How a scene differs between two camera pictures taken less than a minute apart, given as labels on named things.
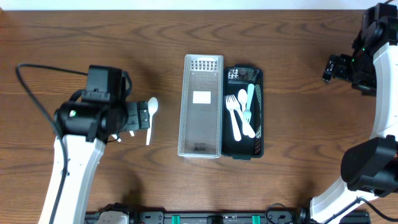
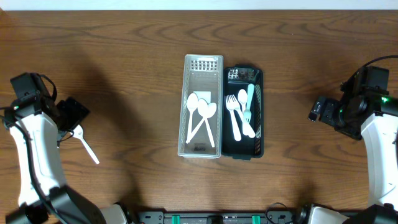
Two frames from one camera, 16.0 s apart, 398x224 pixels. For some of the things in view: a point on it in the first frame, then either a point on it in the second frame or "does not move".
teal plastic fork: [247, 114] does not move
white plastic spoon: [115, 136] to [212, 109]
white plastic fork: [231, 104] does not move
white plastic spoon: [242, 98] does not move
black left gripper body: [143, 115] to [72, 114]
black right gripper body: [346, 69] to [332, 115]
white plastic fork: [245, 122] does not move
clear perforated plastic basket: [201, 113] does not move
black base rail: [239, 218] does not move
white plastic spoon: [153, 105] to [191, 104]
